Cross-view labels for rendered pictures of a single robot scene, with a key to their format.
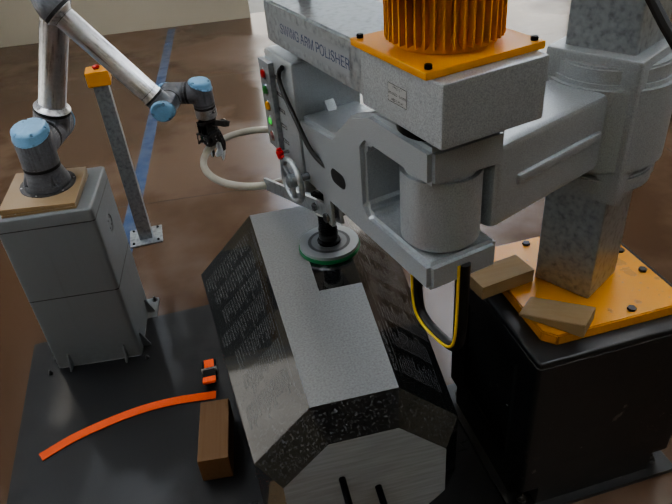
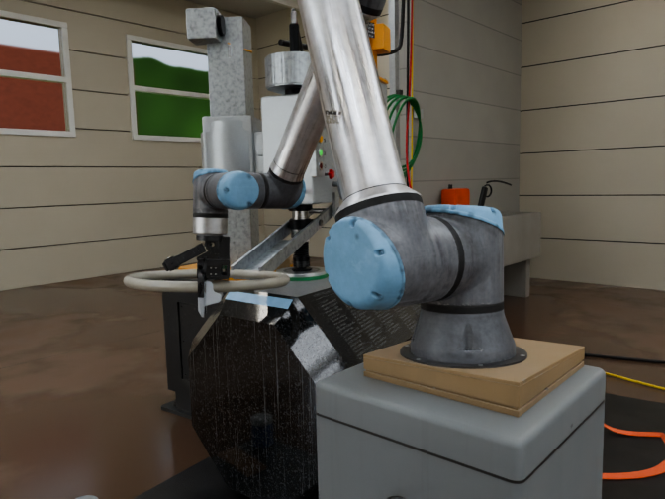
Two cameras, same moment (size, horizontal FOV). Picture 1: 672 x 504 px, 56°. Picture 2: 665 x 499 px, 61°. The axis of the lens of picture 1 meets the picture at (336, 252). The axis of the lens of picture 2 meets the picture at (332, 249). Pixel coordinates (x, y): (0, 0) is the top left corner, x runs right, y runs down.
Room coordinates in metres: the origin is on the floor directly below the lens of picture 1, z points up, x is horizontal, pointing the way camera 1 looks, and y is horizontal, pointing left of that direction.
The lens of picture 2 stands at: (3.33, 1.80, 1.21)
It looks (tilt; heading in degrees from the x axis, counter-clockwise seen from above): 7 degrees down; 228
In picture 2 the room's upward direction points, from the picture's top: 1 degrees counter-clockwise
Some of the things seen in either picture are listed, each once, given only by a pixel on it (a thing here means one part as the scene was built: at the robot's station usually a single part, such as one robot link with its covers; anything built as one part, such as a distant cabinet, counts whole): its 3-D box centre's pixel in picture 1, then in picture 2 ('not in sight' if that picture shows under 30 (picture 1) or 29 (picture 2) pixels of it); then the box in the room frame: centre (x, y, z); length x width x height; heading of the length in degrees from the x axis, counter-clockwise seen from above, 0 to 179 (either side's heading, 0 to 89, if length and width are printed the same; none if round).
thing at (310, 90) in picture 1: (328, 126); (306, 154); (1.81, -0.01, 1.33); 0.36 x 0.22 x 0.45; 25
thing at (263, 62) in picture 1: (272, 104); (316, 139); (1.90, 0.15, 1.38); 0.08 x 0.03 x 0.28; 25
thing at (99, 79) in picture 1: (123, 159); not in sight; (3.39, 1.18, 0.54); 0.20 x 0.20 x 1.09; 12
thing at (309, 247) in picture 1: (329, 242); (302, 271); (1.88, 0.02, 0.85); 0.21 x 0.21 x 0.01
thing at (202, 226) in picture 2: (206, 112); (210, 226); (2.57, 0.49, 1.10); 0.10 x 0.09 x 0.05; 55
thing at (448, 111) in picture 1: (368, 50); (330, 90); (1.56, -0.13, 1.62); 0.96 x 0.25 x 0.17; 25
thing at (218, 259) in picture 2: (208, 130); (213, 257); (2.57, 0.50, 1.02); 0.09 x 0.08 x 0.12; 145
